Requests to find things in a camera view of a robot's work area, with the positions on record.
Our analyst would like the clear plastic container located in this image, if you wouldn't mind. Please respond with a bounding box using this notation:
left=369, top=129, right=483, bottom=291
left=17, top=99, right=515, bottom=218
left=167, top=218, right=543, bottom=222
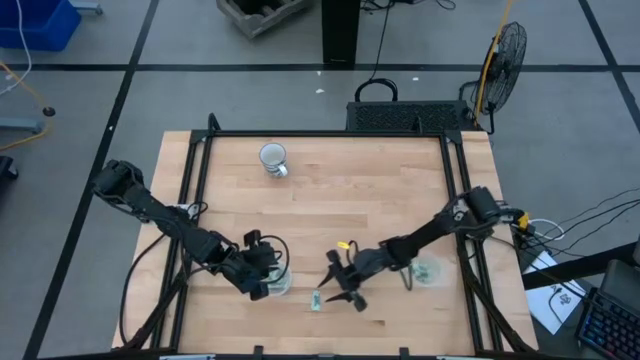
left=407, top=253, right=444, bottom=287
left=262, top=262, right=294, bottom=297

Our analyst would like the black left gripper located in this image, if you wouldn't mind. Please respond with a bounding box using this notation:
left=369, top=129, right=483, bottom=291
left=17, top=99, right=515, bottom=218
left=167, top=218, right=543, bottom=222
left=222, top=244, right=281, bottom=302

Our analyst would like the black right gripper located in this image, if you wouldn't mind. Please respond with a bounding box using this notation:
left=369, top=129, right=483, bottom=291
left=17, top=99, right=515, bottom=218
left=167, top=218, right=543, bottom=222
left=318, top=244, right=399, bottom=312

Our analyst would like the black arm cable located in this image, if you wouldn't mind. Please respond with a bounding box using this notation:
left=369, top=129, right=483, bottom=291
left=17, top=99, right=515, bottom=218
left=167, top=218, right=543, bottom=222
left=118, top=232, right=169, bottom=346

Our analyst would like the black upright cabinet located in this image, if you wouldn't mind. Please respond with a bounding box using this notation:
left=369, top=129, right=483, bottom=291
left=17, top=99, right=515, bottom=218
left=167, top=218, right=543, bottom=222
left=321, top=0, right=361, bottom=66

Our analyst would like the black mesh computer case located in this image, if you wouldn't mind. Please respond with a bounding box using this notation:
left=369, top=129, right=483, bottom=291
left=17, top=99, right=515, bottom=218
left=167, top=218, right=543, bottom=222
left=345, top=99, right=474, bottom=134

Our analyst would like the white floor cable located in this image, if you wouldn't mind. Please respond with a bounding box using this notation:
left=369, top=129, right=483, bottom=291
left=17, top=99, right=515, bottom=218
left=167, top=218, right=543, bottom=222
left=0, top=0, right=34, bottom=96

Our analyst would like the black metal bar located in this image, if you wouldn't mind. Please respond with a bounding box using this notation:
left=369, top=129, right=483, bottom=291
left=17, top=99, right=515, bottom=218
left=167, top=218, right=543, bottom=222
left=522, top=242, right=640, bottom=291

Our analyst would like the blue white patterned mug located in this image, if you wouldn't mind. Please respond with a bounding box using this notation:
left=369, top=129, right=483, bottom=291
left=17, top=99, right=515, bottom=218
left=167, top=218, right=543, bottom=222
left=258, top=142, right=290, bottom=179

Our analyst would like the backlit black keyboard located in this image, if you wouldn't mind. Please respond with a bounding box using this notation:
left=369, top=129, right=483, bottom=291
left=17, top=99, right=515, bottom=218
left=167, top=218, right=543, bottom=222
left=574, top=287, right=640, bottom=360

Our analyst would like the black camera cable loop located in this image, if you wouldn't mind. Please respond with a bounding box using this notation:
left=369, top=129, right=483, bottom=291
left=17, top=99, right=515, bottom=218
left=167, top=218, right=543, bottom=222
left=259, top=234, right=292, bottom=286

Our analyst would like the white paper sheet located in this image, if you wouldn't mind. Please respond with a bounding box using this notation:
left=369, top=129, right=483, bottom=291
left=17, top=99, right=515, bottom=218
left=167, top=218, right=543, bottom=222
left=524, top=249, right=589, bottom=335

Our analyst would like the black floor fan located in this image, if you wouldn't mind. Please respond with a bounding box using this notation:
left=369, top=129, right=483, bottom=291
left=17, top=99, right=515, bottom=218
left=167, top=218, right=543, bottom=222
left=459, top=20, right=529, bottom=135

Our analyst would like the black floor cable loop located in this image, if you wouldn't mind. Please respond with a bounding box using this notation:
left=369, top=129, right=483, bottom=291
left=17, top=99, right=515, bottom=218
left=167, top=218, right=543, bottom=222
left=353, top=0, right=457, bottom=104

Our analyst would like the yellow floor cable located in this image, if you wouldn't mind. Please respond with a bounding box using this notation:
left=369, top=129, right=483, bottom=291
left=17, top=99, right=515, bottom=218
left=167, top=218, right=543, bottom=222
left=0, top=62, right=54, bottom=151

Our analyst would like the black aluminium table frame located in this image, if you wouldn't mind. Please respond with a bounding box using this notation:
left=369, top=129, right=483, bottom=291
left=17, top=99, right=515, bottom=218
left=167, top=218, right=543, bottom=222
left=112, top=112, right=539, bottom=360

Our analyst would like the grey pallet block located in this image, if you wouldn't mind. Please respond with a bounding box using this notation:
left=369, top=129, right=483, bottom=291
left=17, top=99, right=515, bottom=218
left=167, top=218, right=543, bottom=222
left=215, top=0, right=314, bottom=40

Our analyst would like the yellow hose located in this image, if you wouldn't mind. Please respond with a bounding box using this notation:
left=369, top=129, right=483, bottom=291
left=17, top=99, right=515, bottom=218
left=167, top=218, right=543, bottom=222
left=473, top=0, right=516, bottom=117

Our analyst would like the blue plastic bin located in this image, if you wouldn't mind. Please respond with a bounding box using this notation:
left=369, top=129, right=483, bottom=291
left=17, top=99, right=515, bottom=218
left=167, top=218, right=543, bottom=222
left=0, top=0, right=83, bottom=53

